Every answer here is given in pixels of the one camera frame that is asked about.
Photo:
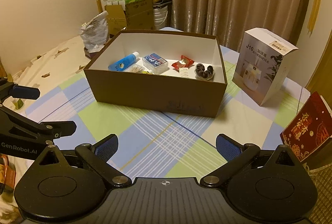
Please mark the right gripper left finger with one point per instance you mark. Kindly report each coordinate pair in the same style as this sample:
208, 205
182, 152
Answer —
96, 156

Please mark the white plastic bucket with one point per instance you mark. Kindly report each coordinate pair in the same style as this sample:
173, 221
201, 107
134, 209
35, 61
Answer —
160, 17

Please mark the white humidifier box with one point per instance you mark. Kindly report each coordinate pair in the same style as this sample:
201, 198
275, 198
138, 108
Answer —
264, 62

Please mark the brown cardboard storage box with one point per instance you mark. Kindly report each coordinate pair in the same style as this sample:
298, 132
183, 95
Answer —
167, 92

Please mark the cotton swab pack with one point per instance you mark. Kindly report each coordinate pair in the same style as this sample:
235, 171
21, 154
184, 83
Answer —
135, 68

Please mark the dark red tray box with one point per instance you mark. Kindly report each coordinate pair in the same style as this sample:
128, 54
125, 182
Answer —
92, 53

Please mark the red candy packet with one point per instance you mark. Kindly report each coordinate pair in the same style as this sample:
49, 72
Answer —
183, 62

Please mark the red gift box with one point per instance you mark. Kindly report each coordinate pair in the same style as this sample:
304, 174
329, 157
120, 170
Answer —
310, 130

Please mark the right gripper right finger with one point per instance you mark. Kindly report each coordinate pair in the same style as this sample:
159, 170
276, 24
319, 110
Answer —
237, 156

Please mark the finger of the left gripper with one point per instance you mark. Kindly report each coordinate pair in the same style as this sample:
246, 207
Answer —
56, 129
25, 92

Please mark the blue playing card case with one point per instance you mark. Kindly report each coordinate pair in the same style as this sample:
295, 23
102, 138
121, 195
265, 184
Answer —
155, 63

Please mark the blue cream tube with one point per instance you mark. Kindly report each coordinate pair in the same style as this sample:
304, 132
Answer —
125, 62

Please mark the checkered tablecloth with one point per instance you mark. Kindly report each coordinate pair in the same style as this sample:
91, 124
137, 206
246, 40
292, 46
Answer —
160, 144

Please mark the crumpled plastic bag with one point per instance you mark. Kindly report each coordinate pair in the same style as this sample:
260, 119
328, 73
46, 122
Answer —
95, 33

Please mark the dark rolled sock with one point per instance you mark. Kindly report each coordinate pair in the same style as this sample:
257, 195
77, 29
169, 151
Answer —
204, 73

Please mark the cardboard carton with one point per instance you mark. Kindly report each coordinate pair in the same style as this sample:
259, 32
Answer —
137, 15

